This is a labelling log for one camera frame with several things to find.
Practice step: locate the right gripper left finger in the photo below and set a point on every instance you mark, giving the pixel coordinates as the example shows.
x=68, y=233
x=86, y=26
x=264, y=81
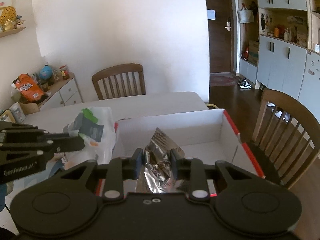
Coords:
x=136, y=163

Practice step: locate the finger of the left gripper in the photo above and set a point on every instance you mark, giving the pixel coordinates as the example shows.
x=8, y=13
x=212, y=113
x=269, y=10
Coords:
x=63, y=142

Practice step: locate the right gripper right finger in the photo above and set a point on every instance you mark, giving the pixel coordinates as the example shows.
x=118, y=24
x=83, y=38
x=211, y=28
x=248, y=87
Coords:
x=177, y=165

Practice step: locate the silver foil snack bag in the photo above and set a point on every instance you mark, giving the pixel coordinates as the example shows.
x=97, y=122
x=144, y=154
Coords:
x=156, y=175

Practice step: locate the white green plastic package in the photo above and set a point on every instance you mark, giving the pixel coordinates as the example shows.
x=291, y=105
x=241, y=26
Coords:
x=96, y=126

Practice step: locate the red white cardboard box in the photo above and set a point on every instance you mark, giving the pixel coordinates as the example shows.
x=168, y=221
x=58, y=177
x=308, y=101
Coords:
x=208, y=135

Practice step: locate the white printed mug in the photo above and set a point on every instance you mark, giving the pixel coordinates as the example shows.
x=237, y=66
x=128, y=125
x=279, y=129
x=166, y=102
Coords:
x=17, y=112

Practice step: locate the white drawer cabinet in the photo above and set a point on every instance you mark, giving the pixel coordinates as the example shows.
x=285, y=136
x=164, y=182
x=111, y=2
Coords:
x=61, y=94

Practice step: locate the orange snack bag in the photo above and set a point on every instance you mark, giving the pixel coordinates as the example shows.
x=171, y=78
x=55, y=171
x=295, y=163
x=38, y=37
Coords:
x=29, y=88

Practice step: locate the blue globe toy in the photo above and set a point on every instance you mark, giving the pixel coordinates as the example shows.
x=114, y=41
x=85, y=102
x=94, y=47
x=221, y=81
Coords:
x=45, y=72

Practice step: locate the red lidded jar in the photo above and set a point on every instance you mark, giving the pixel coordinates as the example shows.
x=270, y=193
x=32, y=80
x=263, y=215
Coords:
x=64, y=72

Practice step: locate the wooden chair far side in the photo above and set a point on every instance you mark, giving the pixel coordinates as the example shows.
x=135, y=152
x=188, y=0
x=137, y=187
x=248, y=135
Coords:
x=119, y=81

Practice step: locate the wooden chair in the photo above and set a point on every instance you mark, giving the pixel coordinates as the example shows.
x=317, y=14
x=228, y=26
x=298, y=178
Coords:
x=284, y=151
x=119, y=81

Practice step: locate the black white sneakers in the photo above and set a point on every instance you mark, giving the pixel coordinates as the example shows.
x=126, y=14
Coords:
x=244, y=84

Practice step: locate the wooden chair right side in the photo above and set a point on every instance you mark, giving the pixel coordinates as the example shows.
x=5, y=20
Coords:
x=284, y=151

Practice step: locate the white slippers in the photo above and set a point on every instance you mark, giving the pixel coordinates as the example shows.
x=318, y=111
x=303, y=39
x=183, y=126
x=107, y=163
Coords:
x=278, y=112

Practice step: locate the white tote bag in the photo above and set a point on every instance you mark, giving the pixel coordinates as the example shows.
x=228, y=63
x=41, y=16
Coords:
x=245, y=15

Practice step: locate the brown entrance door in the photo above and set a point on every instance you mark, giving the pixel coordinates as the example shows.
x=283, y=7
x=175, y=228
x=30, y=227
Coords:
x=220, y=38

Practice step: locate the wall shelf with ornaments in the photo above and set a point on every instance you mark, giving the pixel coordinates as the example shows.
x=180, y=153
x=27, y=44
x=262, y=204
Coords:
x=11, y=22

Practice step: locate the grey wall cabinet unit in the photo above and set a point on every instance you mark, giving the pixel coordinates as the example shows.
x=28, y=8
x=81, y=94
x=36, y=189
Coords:
x=280, y=49

